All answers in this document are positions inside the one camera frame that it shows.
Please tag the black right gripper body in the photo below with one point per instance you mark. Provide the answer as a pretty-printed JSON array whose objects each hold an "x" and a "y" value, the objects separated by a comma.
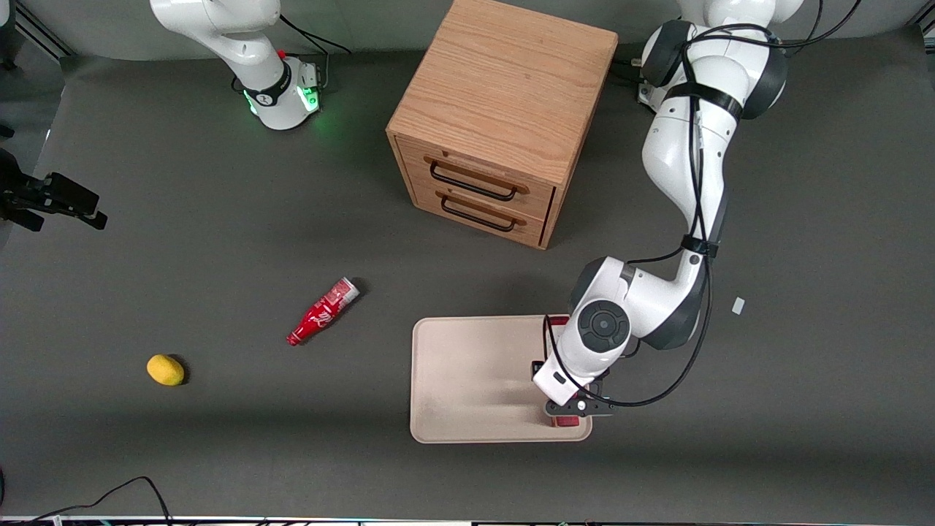
[{"x": 29, "y": 196}]

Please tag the red cookie box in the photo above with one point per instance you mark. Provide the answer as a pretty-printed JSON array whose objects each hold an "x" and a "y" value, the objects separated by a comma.
[{"x": 566, "y": 421}]

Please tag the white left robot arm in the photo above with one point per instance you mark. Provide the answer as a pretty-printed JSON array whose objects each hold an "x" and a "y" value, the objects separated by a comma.
[{"x": 687, "y": 161}]

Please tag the beige rectangular tray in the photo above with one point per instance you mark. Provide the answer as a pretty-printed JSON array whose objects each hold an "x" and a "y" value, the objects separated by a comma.
[{"x": 467, "y": 380}]

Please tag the yellow lemon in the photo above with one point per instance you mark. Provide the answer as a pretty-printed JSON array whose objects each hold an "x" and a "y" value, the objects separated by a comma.
[{"x": 165, "y": 370}]

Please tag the wooden drawer with short front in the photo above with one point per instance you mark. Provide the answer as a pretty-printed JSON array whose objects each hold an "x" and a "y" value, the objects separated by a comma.
[{"x": 540, "y": 197}]

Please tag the wooden drawer with tall front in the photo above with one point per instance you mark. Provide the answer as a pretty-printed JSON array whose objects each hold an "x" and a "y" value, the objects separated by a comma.
[{"x": 431, "y": 199}]

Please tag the small white paper scrap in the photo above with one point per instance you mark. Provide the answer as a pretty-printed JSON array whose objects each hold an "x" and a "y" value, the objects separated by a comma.
[{"x": 738, "y": 305}]

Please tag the red plastic soda bottle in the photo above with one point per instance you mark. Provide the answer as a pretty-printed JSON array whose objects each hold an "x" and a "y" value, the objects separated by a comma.
[{"x": 321, "y": 313}]

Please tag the wooden drawer cabinet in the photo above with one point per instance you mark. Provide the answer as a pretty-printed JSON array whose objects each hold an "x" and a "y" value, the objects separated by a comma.
[{"x": 504, "y": 80}]

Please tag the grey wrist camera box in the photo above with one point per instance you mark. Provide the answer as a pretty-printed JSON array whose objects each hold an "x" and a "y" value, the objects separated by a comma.
[{"x": 584, "y": 407}]

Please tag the aluminium frame profile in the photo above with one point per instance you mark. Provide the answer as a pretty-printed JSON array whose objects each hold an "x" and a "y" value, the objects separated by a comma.
[{"x": 44, "y": 33}]

